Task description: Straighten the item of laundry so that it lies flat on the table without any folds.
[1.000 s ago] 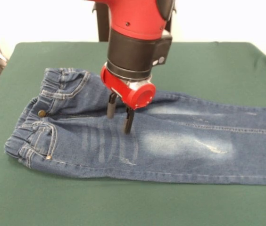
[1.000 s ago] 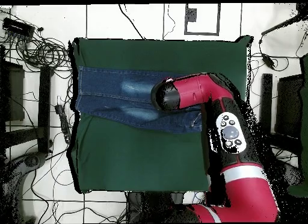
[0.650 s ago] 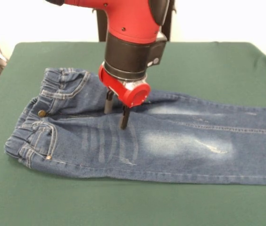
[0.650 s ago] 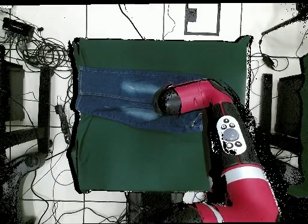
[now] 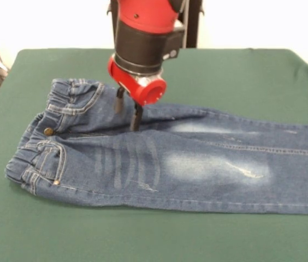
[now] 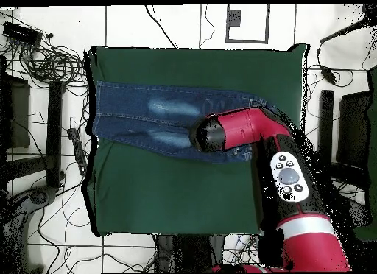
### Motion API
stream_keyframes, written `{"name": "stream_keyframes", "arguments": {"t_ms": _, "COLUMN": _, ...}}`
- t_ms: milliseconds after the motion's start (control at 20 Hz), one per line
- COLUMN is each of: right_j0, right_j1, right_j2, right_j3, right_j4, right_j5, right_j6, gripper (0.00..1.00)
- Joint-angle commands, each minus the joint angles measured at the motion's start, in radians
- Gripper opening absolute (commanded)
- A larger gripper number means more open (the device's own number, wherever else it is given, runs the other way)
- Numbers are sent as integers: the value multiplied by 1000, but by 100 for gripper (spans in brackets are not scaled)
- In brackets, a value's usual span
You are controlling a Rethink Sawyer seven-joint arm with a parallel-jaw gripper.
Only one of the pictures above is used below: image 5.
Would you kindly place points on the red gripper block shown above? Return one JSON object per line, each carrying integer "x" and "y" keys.
{"x": 143, "y": 92}

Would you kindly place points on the blue denim jeans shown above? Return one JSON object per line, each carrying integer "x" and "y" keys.
{"x": 197, "y": 163}

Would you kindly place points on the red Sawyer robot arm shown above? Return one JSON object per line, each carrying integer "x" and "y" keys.
{"x": 143, "y": 16}

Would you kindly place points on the dark green table cloth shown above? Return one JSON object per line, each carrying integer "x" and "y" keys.
{"x": 61, "y": 232}

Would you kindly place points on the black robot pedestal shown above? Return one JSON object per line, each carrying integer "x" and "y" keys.
{"x": 193, "y": 27}

